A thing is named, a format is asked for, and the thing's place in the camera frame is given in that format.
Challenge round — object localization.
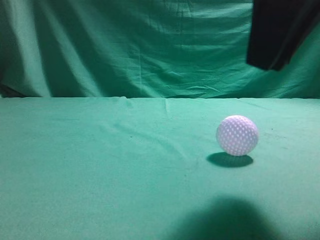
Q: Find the green backdrop cloth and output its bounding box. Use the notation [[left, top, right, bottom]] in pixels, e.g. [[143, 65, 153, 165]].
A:
[[0, 0, 320, 99]]

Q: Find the white dimpled golf ball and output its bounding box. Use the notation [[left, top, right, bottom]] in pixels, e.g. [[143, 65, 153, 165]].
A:
[[215, 115, 259, 157]]

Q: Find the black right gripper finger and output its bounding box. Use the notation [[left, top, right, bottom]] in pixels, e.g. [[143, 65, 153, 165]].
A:
[[246, 0, 320, 71]]

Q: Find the green table cloth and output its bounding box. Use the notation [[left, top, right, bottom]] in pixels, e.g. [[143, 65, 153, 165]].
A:
[[0, 97, 320, 240]]

